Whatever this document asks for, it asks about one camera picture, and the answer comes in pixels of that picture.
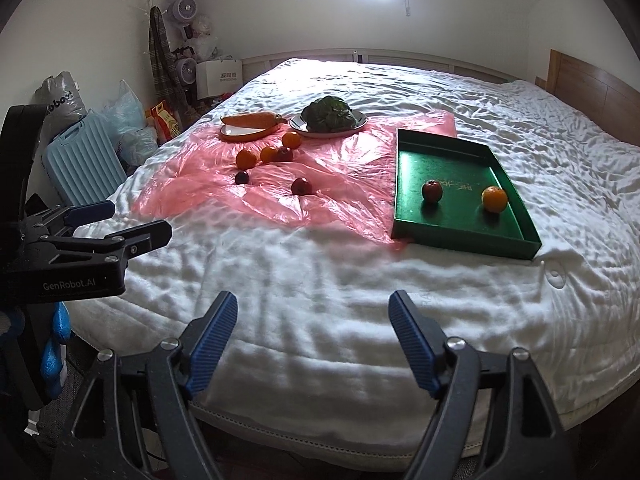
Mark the purple fan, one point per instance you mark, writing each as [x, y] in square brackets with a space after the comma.
[183, 11]
[186, 69]

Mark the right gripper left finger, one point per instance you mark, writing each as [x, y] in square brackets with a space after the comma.
[126, 398]

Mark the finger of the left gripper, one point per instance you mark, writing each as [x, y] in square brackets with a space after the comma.
[77, 252]
[63, 221]

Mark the red yellow snack package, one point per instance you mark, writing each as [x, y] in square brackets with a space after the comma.
[164, 121]

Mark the plaid garment on rack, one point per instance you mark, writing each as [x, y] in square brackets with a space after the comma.
[167, 85]

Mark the white bed quilt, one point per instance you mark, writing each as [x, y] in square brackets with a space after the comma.
[313, 365]

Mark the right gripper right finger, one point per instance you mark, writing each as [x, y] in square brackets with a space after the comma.
[524, 437]

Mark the grey printed bag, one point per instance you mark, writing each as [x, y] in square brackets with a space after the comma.
[60, 96]

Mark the large orange carrot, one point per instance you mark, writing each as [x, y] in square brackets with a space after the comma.
[258, 120]

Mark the white paper shopping bag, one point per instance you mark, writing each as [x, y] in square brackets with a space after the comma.
[218, 77]

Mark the light blue folding board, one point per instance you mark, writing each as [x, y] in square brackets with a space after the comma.
[82, 163]

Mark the dark green leafy vegetable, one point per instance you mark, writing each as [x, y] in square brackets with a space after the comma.
[329, 114]

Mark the wooden headboard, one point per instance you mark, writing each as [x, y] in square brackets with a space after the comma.
[607, 101]

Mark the green tray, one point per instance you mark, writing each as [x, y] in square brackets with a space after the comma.
[459, 221]

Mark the translucent plastic bag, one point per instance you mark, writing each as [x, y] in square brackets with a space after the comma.
[133, 137]

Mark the lower purple fan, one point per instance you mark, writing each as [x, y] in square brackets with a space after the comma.
[186, 69]

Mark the red apple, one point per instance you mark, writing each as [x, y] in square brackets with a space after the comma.
[301, 187]
[432, 191]
[284, 154]

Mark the pink plastic sheet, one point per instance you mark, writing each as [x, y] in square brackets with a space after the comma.
[345, 183]

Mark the upper purple fan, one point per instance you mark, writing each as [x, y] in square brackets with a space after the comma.
[183, 11]

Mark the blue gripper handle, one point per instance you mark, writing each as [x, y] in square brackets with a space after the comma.
[33, 346]

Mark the large textured orange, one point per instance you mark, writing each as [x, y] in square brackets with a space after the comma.
[246, 160]

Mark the dark purple plum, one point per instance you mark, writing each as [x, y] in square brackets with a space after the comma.
[242, 177]

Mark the orange rimmed plate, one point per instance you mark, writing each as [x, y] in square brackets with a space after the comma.
[236, 134]

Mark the grey white plate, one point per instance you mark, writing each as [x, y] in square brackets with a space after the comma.
[297, 124]

